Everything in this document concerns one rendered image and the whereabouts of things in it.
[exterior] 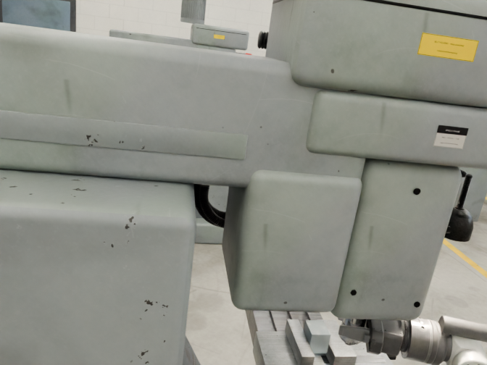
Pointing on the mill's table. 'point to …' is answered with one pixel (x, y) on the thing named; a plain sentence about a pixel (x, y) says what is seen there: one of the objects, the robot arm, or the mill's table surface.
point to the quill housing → (396, 239)
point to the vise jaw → (338, 347)
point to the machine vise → (301, 349)
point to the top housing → (385, 47)
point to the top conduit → (262, 40)
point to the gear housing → (398, 129)
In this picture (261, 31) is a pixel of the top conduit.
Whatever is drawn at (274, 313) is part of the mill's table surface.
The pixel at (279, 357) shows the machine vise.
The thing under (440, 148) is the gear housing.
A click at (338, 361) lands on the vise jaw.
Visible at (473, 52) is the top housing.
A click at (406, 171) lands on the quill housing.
